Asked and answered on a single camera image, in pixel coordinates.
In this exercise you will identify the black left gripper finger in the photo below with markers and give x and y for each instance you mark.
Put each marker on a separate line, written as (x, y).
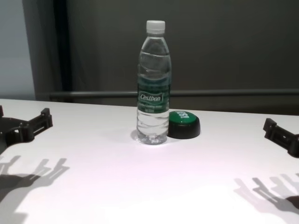
(1, 112)
(37, 124)

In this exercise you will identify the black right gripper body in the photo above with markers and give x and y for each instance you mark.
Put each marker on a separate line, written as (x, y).
(296, 145)

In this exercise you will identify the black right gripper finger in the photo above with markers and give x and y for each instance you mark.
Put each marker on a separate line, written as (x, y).
(278, 134)

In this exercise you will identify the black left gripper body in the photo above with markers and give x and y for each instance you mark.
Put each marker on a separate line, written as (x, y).
(9, 133)

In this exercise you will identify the clear water bottle green label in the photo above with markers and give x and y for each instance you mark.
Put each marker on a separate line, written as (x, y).
(153, 93)

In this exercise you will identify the green push button black base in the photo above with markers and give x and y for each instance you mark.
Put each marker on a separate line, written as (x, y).
(185, 126)

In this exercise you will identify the thin grey horizontal rail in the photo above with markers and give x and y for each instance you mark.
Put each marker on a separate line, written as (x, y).
(233, 93)

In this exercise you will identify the dark vertical frame post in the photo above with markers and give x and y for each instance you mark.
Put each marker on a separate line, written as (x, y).
(61, 46)

